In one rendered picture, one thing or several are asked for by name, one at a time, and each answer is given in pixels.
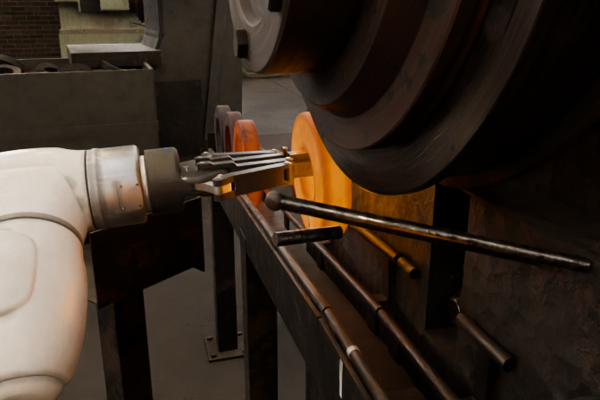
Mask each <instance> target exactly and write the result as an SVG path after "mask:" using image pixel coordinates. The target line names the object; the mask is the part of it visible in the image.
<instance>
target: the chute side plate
mask: <svg viewBox="0 0 600 400"><path fill-rule="evenodd" d="M220 203H221V206H222V208H223V210H224V211H225V213H226V214H227V216H228V218H229V221H230V223H231V224H232V226H233V228H234V230H235V231H236V233H237V236H238V237H239V239H240V229H241V230H242V232H243V234H244V236H245V239H246V252H247V254H248V256H249V258H250V260H251V262H252V263H253V265H254V267H255V269H256V271H257V273H258V275H259V276H260V278H261V280H262V283H263V284H264V286H265V288H266V289H267V291H268V293H269V295H270V297H271V300H272V302H273V303H274V304H275V306H276V308H277V310H278V312H279V315H280V316H281V318H282V320H283V321H284V323H285V325H286V327H287V329H288V331H289V333H290V335H291V337H292V338H293V340H294V342H295V343H296V346H297V348H298V350H299V352H300V354H301V355H302V356H303V358H304V361H305V363H306V365H307V367H308V368H309V370H310V372H311V374H312V376H313V378H314V380H315V381H316V383H317V385H318V387H319V389H320V391H321V394H322V396H323V398H324V400H371V397H370V395H369V394H368V392H367V390H366V389H365V387H364V385H363V384H362V382H361V381H360V379H359V377H358V376H357V374H356V372H355V371H354V368H353V367H352V365H351V363H350V362H349V361H348V359H347V358H346V355H345V354H344V352H343V350H342V349H341V347H340V345H339V344H338V342H337V341H336V339H335V338H334V336H333V335H332V333H331V331H330V330H329V327H328V325H327V323H326V321H325V320H324V319H323V318H322V316H321V314H320V313H319V311H318V310H317V309H316V308H315V306H314V305H313V303H312V301H311V299H310V298H309V296H308V295H307V294H306V293H305V291H304V290H303V288H302V287H301V285H300V284H299V282H298V281H297V279H296V278H295V276H294V275H293V273H292V272H291V270H290V269H289V268H288V267H287V265H286V264H285V262H284V261H283V259H282V258H281V256H280V255H279V253H278V252H277V250H276V249H275V248H274V247H273V245H272V244H271V242H270V240H269V239H268V238H267V236H266V235H265V234H264V232H263V230H262V229H261V227H260V226H259V224H258V223H257V222H256V220H255V219H254V217H253V215H252V214H251V213H250V212H249V211H248V210H247V208H246V206H245V204H244V203H243V201H242V200H241V199H240V197H239V196H234V197H231V198H230V199H227V200H224V201H222V202H220ZM340 359H341V361H342V363H343V370H342V398H341V397H340V395H339V372H340Z"/></svg>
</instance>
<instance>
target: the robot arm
mask: <svg viewBox="0 0 600 400"><path fill-rule="evenodd" d="M144 152H145V155H141V156H139V152H138V148H137V147H136V146H133V145H132V146H116V147H108V148H99V149H98V148H92V149H91V150H68V149H63V148H58V147H50V148H32V149H21V150H14V151H8V152H2V153H0V400H55V399H56V398H57V397H58V396H59V395H60V394H61V392H62V391H63V389H64V387H65V385H66V384H67V383H69V381H70V380H71V378H72V376H73V374H74V372H75V370H76V368H77V365H78V362H79V357H80V354H81V350H82V346H83V341H84V336H85V329H86V321H87V309H88V276H87V269H86V265H85V262H84V254H83V247H84V242H85V239H86V236H87V233H88V232H89V231H93V230H98V229H109V228H115V227H121V226H129V225H134V224H140V223H145V222H146V220H147V213H146V211H151V210H152V214H153V215H159V214H166V213H178V212H181V211H183V209H184V207H185V202H184V197H185V196H214V201H216V202H222V201H224V200H227V199H230V198H231V197H234V196H241V195H244V194H249V193H253V192H257V191H262V190H265V189H270V188H277V187H281V186H286V185H290V186H292V185H294V184H295V180H294V179H296V178H303V177H311V176H313V167H312V163H311V159H310V156H309V154H308V152H307V151H306V150H301V151H293V152H288V148H287V147H285V146H282V147H281V153H279V150H276V149H272V150H262V151H246V152H230V153H208V152H203V153H201V156H197V157H195V160H190V161H186V162H179V154H178V151H177V149H176V148H174V147H165V148H157V149H148V150H144Z"/></svg>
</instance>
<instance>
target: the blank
mask: <svg viewBox="0 0 600 400"><path fill-rule="evenodd" d="M301 150H306V151H307V152H308V154H309V156H310V159H311V163H312V171H313V176H311V177H303V178H296V179H294V180H295V184H294V186H295V192H296V197H297V198H302V199H306V200H311V201H315V202H319V203H324V204H332V205H336V206H341V207H345V208H349V209H351V208H352V180H350V179H349V178H348V177H347V176H346V175H345V174H344V173H343V172H342V171H341V170H340V169H339V168H338V166H337V165H336V164H335V162H334V161H333V159H332V158H331V156H330V155H329V152H328V151H327V149H326V147H325V145H324V144H323V142H322V140H321V137H320V135H319V133H318V131H317V129H316V127H315V125H314V122H313V118H312V116H311V114H310V112H301V113H300V114H298V115H297V117H296V121H295V124H294V128H293V133H292V144H291V152H293V151H301ZM301 217H302V220H303V222H304V225H305V227H306V228H307V229H311V228H319V227H328V226H336V225H339V226H341V227H342V229H343V234H344V233H345V231H346V229H347V226H348V224H344V223H340V222H335V221H328V220H324V219H320V218H315V217H312V216H307V215H303V214H301Z"/></svg>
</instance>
